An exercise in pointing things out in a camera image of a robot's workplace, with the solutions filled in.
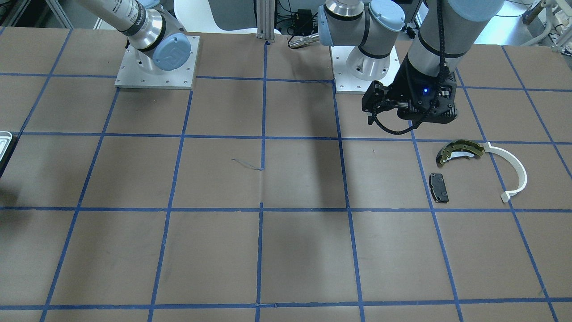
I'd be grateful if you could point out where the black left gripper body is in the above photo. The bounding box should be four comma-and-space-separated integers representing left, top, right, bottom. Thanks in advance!
391, 56, 458, 124

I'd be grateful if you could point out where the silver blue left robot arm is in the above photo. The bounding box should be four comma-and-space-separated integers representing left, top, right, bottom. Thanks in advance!
317, 0, 503, 128

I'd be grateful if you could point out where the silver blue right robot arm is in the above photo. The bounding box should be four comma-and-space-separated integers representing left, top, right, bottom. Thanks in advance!
78, 0, 192, 71

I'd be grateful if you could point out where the silver metal tray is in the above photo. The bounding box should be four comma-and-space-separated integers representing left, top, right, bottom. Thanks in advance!
0, 131, 14, 166

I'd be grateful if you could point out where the olive green brake shoe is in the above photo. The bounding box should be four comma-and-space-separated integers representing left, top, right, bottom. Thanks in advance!
436, 140, 485, 166

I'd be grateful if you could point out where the black brake pad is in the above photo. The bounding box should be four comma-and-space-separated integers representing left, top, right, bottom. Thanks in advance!
429, 173, 449, 203

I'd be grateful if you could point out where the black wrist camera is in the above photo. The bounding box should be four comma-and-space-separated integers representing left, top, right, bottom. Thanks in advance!
361, 80, 396, 126

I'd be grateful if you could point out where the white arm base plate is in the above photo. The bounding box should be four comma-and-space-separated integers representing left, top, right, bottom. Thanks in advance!
330, 46, 400, 94

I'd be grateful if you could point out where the white curved plastic bracket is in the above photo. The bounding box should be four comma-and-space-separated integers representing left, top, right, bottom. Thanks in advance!
484, 142, 528, 203

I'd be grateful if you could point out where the aluminium frame post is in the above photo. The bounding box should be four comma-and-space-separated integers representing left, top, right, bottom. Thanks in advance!
255, 0, 276, 42

